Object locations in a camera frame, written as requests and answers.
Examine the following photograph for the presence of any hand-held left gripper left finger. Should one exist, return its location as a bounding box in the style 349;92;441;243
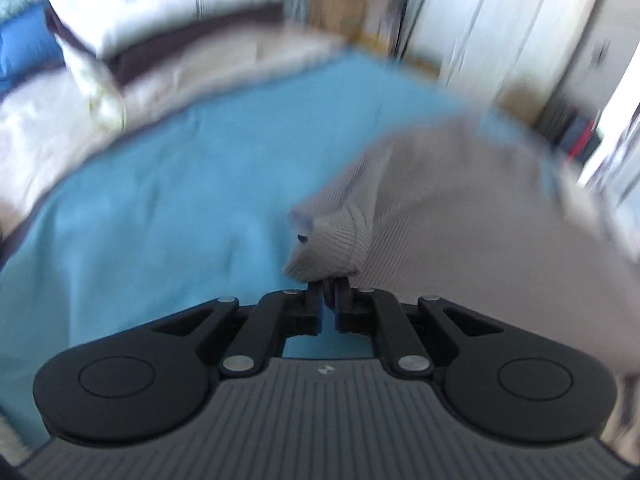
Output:
150;280;323;378

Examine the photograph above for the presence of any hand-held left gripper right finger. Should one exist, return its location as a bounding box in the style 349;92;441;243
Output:
327;277;506;378

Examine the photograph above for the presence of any grey waffle-knit garment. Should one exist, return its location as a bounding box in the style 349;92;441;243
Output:
282;110;626;376

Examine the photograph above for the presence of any blue and white bed sheet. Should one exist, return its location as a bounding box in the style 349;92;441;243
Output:
0;30;566;451

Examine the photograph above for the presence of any folded dark brown garment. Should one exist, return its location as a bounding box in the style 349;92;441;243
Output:
45;2;287;92

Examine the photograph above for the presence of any black and red suitcase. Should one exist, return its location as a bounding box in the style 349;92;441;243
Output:
540;100;603;162

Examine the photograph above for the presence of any folded white green-trimmed garment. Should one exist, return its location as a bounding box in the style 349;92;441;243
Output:
52;25;128;131

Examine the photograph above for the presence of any white wardrobe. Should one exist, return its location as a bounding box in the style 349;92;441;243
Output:
405;0;611;126

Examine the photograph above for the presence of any blue pillow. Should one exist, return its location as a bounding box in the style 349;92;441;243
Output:
0;7;66;93

